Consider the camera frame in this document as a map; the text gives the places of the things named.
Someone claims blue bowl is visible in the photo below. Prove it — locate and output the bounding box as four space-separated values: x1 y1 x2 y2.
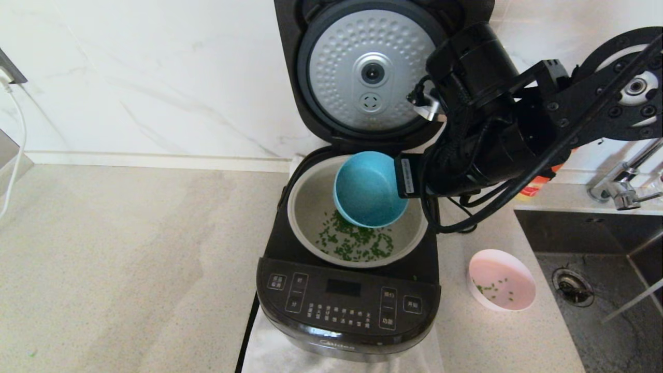
333 151 410 229

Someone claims dark grey rice cooker lid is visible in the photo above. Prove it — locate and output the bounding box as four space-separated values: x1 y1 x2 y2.
273 0 495 151

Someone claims pink bowl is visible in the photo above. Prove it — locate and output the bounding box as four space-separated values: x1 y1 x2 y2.
468 249 537 312

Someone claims beige inner pot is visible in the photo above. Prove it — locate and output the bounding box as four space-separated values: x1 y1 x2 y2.
286 154 430 268

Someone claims dark grey rice cooker body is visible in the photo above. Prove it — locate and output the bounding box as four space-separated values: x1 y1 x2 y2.
255 148 442 362

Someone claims yellow orange detergent bottle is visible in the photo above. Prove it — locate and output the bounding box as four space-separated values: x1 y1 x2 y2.
515 149 578 202

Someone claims metal sink drain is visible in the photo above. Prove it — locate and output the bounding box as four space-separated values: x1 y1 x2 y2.
552 267 595 307

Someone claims chrome faucet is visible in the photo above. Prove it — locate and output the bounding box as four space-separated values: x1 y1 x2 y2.
588 139 663 210

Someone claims white cloth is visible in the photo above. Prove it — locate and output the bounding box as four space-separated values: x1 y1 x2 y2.
241 154 446 373

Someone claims stainless steel sink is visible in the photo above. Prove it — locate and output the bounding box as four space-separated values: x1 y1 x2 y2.
514 209 663 373

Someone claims grey flat panel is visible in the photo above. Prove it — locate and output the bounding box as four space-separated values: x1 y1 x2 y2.
0 128 36 200

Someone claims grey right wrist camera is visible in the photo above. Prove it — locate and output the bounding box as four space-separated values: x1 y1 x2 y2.
413 91 442 122

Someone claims black power cord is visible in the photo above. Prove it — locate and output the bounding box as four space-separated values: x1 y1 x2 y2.
445 199 477 233

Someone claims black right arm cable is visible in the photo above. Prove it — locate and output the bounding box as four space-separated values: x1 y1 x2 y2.
420 34 663 234

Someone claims white wall cable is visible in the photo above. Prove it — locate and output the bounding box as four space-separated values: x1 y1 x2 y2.
0 78 27 218

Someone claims dark wall socket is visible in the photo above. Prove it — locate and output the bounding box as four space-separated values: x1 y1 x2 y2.
0 48 29 86

